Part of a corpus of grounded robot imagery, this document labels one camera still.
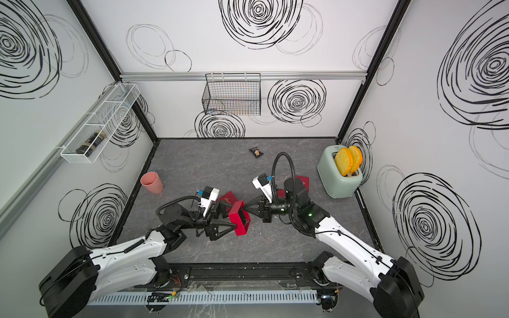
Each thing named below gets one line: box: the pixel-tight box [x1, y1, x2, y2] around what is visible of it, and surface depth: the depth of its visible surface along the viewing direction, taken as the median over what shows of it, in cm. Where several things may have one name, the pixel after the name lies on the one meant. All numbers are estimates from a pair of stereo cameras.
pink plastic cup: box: [140, 170, 164, 195], surface depth 93 cm
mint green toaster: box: [316, 144, 364, 200], surface depth 90 cm
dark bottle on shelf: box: [75, 129, 107, 158], surface depth 69 cm
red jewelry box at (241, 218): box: [228, 200, 251, 237], surface depth 61 cm
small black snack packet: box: [248, 146, 264, 159], surface depth 114 cm
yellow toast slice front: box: [335, 147, 351, 177], surface depth 87 cm
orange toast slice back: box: [347, 145, 364, 175], surface depth 85 cm
